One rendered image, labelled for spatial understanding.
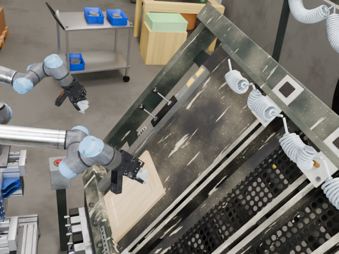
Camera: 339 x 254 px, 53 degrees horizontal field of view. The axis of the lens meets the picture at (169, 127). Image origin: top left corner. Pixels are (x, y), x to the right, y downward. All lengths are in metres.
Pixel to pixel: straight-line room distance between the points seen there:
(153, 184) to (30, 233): 1.29
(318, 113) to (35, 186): 2.68
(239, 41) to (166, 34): 3.68
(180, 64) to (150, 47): 3.29
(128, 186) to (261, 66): 0.96
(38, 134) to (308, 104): 0.97
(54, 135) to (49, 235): 1.78
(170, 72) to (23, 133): 0.96
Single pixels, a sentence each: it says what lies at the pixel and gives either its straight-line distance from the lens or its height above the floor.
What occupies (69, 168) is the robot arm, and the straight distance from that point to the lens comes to 1.25.
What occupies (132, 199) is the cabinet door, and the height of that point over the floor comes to 1.06.
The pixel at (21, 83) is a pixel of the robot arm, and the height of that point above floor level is 1.61.
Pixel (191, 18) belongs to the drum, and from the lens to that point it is 6.89.
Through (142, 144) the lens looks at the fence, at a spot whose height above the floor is 1.23.
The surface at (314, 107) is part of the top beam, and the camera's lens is 1.25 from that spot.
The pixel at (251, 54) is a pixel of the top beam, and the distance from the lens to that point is 1.52.
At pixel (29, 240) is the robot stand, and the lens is 2.75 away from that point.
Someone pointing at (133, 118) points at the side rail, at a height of 1.24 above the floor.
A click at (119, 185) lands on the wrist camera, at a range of 1.32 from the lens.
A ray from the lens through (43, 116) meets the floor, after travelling 4.16.
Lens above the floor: 2.48
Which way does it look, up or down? 37 degrees down
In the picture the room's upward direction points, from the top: 11 degrees clockwise
